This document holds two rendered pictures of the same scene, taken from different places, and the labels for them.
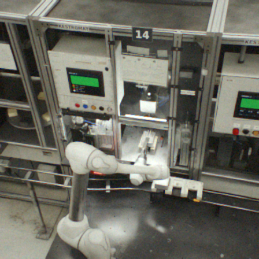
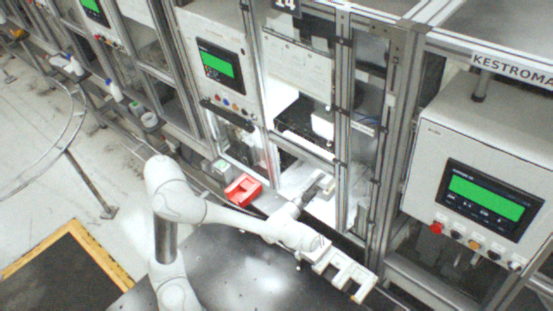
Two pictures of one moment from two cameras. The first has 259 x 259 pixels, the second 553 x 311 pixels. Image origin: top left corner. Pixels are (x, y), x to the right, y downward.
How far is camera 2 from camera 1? 1.28 m
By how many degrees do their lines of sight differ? 23
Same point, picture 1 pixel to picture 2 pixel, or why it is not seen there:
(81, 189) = (161, 227)
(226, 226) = not seen: outside the picture
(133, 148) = (303, 180)
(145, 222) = (273, 295)
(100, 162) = (161, 206)
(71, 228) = (152, 268)
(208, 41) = (397, 38)
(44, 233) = not seen: hidden behind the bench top
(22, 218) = not seen: hidden behind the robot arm
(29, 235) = (185, 232)
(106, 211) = (234, 256)
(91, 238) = (164, 296)
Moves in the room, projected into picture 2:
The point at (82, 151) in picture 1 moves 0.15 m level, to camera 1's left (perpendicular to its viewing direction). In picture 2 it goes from (155, 176) to (124, 165)
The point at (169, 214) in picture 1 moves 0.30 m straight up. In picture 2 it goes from (313, 299) to (310, 270)
